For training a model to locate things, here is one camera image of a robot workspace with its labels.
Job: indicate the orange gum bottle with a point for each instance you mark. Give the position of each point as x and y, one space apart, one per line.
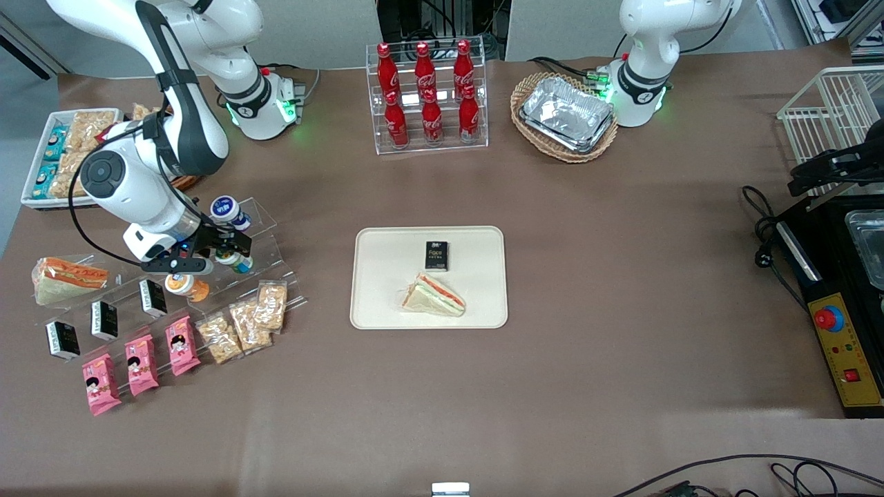
183 286

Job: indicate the black equipment rack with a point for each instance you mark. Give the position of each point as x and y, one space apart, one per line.
414 17

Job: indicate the aluminium foil tray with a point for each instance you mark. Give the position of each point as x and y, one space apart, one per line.
566 110

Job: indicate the clear acrylic tiered display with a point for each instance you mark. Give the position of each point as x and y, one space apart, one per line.
269 238

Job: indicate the small black white box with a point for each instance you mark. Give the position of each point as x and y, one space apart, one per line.
152 298
63 341
104 320

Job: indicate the red cola bottle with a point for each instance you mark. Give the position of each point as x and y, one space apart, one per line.
425 67
396 124
469 119
387 69
463 65
432 123

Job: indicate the pink snack packet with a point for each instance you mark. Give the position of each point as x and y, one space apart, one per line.
101 384
182 345
141 364

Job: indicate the aluminium frame shelf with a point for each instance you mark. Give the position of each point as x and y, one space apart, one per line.
836 21

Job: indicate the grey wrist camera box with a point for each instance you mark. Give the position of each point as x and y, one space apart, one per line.
173 265

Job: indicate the yellow control panel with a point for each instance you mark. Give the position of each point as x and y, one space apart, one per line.
853 352

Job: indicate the small white device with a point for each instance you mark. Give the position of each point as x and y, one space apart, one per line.
450 490

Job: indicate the black sealing machine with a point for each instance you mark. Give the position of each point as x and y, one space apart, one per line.
825 262

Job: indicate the white plastic bin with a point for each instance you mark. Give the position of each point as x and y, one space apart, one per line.
27 186

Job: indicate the small black tissue pack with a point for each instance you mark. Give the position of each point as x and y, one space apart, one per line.
436 255

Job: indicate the metal container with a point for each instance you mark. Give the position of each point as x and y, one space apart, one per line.
869 245

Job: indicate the red cookie box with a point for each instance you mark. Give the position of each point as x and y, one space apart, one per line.
105 134

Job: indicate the clear rice cracker pack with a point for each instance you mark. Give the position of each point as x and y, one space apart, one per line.
143 111
69 172
219 338
91 128
250 326
272 306

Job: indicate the round brown wicker basket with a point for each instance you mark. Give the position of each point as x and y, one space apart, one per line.
186 182

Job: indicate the teal snack pack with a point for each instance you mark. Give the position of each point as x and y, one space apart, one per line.
56 143
45 181

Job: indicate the green gum bottle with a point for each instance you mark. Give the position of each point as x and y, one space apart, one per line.
243 264

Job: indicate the clear acrylic bottle rack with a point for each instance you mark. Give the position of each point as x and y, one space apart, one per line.
483 103

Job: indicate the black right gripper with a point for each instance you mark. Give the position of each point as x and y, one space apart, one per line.
215 237

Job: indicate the cream plastic tray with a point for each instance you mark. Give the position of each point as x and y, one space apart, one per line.
387 276

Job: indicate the blue gum bottle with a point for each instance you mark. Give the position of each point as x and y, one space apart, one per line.
225 208

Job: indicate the tan wicker basket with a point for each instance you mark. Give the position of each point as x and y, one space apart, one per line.
525 93

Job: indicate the red emergency stop button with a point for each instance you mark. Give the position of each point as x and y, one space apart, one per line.
829 318

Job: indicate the wrapped triangle sandwich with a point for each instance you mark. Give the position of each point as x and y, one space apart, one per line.
435 298
65 281

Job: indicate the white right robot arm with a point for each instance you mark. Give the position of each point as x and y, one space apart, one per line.
200 124

